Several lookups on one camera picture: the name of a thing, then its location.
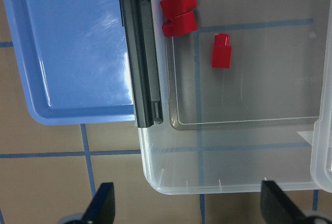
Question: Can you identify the clear plastic storage box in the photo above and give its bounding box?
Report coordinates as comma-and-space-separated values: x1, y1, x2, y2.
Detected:
139, 0, 331, 194

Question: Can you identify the clear plastic box lid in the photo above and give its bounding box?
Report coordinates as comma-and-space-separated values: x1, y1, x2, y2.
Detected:
310, 9, 331, 192

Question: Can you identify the black box latch handle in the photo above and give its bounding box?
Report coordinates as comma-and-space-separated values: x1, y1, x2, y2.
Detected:
120, 0, 163, 128

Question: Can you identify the red block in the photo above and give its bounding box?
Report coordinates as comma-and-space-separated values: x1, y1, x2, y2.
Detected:
160, 0, 198, 20
162, 11, 198, 38
211, 33, 232, 69

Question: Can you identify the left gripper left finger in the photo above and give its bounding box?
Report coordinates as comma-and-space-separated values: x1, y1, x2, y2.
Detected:
81, 183, 115, 224

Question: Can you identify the blue plastic tray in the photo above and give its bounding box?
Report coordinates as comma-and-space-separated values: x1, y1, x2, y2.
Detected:
4, 0, 134, 125

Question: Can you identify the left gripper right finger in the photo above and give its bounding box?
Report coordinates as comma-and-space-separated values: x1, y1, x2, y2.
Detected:
260, 180, 331, 224

